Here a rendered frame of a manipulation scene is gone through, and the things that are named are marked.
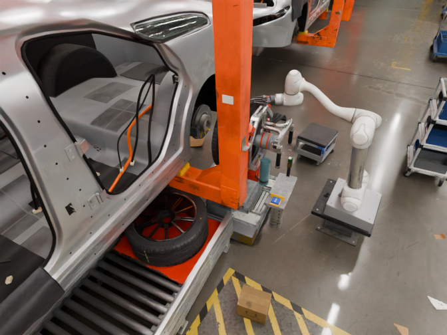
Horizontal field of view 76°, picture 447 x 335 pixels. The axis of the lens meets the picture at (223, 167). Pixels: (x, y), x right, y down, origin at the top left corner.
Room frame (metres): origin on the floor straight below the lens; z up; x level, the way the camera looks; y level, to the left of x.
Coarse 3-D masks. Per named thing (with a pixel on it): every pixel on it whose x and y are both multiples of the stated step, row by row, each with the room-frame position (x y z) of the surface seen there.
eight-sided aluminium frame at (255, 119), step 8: (256, 112) 2.00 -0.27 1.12; (264, 112) 2.04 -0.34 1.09; (272, 112) 2.23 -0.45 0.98; (256, 120) 1.91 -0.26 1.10; (256, 128) 1.88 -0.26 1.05; (264, 128) 2.24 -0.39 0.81; (248, 144) 1.79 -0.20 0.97; (248, 152) 1.78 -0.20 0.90; (264, 152) 2.11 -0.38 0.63; (248, 160) 1.78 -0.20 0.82; (256, 160) 2.05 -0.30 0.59; (248, 168) 1.87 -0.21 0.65; (256, 168) 1.92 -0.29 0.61
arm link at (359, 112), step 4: (356, 112) 1.76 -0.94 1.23; (360, 112) 1.75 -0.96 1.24; (364, 112) 1.73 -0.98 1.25; (368, 112) 1.74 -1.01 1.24; (372, 112) 1.74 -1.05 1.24; (356, 116) 1.74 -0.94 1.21; (360, 116) 1.69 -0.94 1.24; (372, 116) 1.68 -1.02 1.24; (376, 116) 1.69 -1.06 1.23; (352, 120) 1.75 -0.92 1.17; (376, 120) 1.67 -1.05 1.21; (380, 120) 1.68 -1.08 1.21; (376, 124) 1.66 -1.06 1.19
